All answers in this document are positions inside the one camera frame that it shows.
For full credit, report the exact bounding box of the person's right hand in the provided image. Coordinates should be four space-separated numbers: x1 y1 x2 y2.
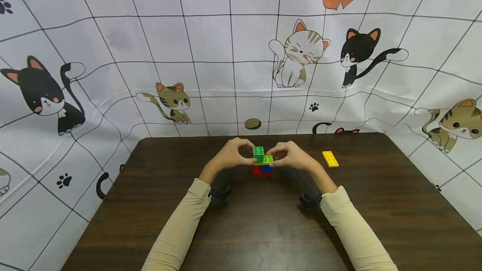
266 141 319 173

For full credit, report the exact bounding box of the person's left hand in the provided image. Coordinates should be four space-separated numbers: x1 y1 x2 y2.
209 137 257 174

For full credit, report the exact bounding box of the lime green toy block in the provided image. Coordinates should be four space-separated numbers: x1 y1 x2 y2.
252 154 274 166

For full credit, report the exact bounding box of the person's right forearm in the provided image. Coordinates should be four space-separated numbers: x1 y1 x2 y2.
308 161 399 271

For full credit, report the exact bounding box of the person's left forearm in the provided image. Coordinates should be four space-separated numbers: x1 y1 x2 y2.
141 160 220 271

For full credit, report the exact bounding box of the black wrist band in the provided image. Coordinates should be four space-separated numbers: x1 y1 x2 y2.
299 193 323 210
209 185 233 201

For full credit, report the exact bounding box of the yellow flat toy block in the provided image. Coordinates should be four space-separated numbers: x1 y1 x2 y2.
322 151 339 168

